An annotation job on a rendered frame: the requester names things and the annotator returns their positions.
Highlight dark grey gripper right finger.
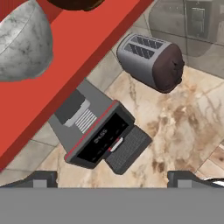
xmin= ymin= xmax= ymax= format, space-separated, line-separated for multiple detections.
xmin=167 ymin=171 xmax=224 ymax=189

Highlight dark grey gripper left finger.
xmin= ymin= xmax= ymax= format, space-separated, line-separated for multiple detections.
xmin=3 ymin=171 xmax=59 ymax=189

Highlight grey coffee machine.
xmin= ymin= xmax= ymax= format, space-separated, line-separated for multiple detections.
xmin=47 ymin=78 xmax=153 ymax=176

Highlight grey toaster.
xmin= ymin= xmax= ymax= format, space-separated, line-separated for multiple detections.
xmin=115 ymin=32 xmax=186 ymax=95

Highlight grey marble bowl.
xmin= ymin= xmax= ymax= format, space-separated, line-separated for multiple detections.
xmin=0 ymin=0 xmax=54 ymax=82

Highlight dark brown bowl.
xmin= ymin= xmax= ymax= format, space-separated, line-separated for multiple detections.
xmin=46 ymin=0 xmax=106 ymax=12

